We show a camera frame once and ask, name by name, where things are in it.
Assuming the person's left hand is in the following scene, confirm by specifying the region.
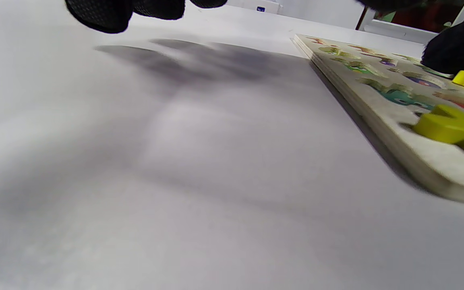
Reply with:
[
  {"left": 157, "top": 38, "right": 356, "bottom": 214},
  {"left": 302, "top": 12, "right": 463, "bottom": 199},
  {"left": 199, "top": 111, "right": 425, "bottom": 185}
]
[{"left": 65, "top": 0, "right": 434, "bottom": 33}]

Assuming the person's right hand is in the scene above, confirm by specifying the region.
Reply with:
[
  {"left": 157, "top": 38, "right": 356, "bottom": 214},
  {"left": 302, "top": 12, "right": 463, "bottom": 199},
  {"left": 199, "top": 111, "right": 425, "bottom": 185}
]
[{"left": 421, "top": 8, "right": 464, "bottom": 76}]

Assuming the yellow plus math block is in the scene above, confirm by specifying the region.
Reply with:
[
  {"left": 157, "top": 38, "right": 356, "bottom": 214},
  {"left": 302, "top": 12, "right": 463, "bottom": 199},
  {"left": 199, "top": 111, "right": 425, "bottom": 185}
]
[{"left": 412, "top": 104, "right": 464, "bottom": 164}]

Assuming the wooden math block puzzle board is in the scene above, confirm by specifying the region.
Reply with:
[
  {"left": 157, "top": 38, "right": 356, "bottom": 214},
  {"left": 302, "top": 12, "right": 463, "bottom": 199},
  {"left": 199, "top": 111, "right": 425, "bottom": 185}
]
[{"left": 292, "top": 33, "right": 464, "bottom": 208}]

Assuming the dark framed poster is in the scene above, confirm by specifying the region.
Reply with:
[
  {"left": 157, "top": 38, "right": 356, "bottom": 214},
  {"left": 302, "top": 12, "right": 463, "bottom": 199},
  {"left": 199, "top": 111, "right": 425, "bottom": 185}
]
[{"left": 355, "top": 0, "right": 464, "bottom": 45}]

